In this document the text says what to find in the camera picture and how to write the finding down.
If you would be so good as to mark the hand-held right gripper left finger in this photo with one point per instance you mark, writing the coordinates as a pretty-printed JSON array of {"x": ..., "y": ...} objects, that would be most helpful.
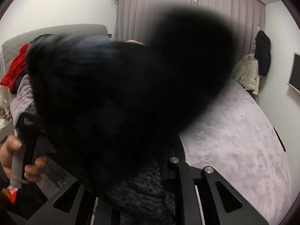
[{"x": 44, "y": 215}]

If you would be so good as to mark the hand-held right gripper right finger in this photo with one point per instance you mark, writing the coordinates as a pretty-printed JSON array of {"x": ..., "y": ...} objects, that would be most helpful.
[{"x": 211, "y": 185}]

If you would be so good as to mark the black pants with grey lining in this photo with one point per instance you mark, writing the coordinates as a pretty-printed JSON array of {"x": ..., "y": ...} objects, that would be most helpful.
[{"x": 117, "y": 98}]

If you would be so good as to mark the person's left hand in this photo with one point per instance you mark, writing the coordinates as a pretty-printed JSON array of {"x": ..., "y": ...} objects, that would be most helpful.
[{"x": 9, "y": 152}]

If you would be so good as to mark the colourful bedside clutter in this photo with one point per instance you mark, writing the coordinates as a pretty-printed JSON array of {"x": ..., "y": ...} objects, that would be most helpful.
[{"x": 4, "y": 107}]

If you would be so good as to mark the lavender plush bed blanket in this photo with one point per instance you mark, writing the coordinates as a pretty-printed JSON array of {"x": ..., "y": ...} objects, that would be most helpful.
[{"x": 234, "y": 157}]

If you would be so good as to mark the lavender fleece garment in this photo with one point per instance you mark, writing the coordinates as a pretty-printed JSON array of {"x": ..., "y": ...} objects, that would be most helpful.
[{"x": 22, "y": 93}]

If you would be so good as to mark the red cloth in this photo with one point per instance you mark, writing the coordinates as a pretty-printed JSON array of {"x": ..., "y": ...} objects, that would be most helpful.
[{"x": 15, "y": 68}]

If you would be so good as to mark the grey quilted headboard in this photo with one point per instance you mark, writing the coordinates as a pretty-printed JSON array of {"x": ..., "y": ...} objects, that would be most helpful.
[{"x": 58, "y": 30}]

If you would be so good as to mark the cream puffer jacket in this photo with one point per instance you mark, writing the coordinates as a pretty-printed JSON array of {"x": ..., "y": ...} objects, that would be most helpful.
[{"x": 247, "y": 75}]

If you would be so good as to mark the black hanging jacket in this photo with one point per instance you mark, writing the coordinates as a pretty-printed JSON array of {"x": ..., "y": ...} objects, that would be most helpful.
[{"x": 263, "y": 51}]

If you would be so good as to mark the grey curtain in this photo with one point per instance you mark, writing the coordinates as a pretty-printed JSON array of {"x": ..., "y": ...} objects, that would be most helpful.
[{"x": 140, "y": 9}]

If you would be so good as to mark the framed wall panel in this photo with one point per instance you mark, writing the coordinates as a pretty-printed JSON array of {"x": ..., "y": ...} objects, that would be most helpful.
[{"x": 294, "y": 71}]

